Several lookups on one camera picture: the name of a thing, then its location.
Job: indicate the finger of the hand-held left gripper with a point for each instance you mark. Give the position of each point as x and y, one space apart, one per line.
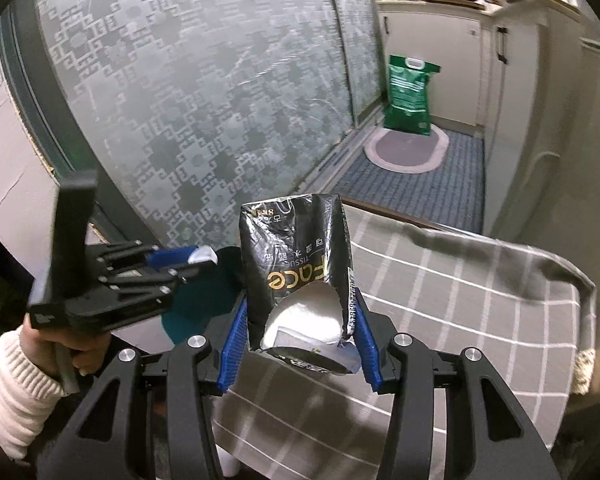
150 287
167 258

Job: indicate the black tissue packet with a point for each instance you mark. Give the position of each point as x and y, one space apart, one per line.
300 270

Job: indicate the white kitchen cabinet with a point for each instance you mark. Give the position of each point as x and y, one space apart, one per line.
440 35

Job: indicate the person's left forearm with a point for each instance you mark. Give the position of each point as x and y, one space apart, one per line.
15 390

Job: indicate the dark wooden seat frame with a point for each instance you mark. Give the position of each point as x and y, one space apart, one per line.
390 212

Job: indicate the blue striped floor mat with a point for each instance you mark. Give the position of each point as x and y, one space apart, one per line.
460 185

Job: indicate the dark green trash bin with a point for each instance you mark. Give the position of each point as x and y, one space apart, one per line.
195 310

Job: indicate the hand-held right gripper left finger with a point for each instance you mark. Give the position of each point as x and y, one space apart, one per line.
232 352

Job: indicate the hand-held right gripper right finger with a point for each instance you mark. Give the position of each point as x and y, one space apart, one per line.
367 355

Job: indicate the grey checked seat cushion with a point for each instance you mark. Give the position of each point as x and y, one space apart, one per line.
455 310

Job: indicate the white tissue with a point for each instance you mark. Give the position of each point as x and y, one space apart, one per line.
203 255

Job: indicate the person's left hand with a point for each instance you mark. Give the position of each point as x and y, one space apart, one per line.
87 355

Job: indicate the frosted patterned glass door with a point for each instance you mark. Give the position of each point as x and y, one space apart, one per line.
180 110
355 35

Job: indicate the oval grey pink mat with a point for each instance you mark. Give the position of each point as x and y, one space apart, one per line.
407 150

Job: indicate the green rice bag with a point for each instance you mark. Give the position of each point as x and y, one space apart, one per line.
410 95

